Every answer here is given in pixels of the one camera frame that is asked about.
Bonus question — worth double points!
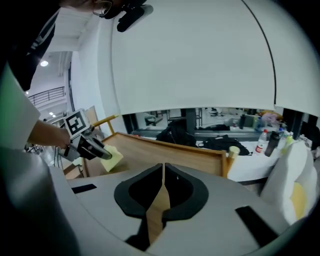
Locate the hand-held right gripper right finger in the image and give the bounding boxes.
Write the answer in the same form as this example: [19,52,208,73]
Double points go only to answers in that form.
[146,162,293,254]

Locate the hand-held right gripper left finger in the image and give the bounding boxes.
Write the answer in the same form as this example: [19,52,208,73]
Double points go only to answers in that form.
[67,163,164,251]

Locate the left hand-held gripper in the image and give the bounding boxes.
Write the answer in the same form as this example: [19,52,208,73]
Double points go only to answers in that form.
[63,109,113,162]

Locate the yellow cloth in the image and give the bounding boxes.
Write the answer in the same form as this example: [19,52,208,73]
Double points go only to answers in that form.
[99,143,124,173]

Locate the wooden shelf table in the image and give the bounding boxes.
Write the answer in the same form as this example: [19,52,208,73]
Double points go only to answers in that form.
[81,113,241,245]

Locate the person's left forearm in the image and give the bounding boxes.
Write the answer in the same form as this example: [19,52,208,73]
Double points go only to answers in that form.
[26,119,72,151]

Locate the brown cardboard sheet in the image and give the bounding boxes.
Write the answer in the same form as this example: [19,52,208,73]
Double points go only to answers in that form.
[84,105,101,126]

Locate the white window ledge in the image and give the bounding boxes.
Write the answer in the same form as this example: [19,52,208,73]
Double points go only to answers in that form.
[194,139,285,183]

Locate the black balcony railing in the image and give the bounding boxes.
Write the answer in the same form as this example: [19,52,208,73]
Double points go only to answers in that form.
[28,86,66,107]

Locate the egg-shaped white beanbag seat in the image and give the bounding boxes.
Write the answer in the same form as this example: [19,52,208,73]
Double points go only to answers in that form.
[259,141,319,226]

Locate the black jacket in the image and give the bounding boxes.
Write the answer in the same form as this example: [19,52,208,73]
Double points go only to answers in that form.
[156,118,199,148]

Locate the red label water bottle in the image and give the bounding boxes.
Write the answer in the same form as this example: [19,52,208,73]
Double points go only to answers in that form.
[254,128,269,154]

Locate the black tumbler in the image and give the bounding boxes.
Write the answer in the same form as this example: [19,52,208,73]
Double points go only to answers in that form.
[264,130,281,158]

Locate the yellow-green bottle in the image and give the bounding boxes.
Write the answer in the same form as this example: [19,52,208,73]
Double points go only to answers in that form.
[281,134,295,155]

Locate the person's black clothing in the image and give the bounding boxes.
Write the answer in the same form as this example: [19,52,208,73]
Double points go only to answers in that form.
[0,0,61,92]

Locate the white roller blind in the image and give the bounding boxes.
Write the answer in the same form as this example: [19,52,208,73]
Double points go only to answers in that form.
[111,0,277,116]

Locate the person's eyeglasses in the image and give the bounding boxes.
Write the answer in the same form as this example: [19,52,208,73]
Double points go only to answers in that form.
[92,0,114,17]

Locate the black strap bag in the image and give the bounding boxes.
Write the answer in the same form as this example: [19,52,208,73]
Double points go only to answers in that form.
[199,134,251,156]

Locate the head-worn black camera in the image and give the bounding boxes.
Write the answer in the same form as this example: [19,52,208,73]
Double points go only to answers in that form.
[116,4,154,33]

